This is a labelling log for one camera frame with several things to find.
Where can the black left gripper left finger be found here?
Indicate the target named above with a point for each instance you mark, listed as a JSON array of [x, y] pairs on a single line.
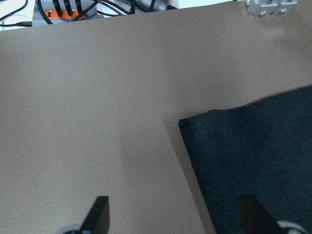
[[97, 220]]

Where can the black t-shirt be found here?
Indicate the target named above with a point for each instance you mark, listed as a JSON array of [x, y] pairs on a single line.
[[262, 149]]

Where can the aluminium frame foot bracket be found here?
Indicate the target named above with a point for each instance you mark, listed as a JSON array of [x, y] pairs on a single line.
[[260, 8]]

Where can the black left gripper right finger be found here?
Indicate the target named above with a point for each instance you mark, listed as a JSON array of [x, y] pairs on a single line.
[[255, 219]]

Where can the orange black device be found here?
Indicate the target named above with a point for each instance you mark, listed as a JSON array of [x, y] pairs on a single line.
[[61, 11]]

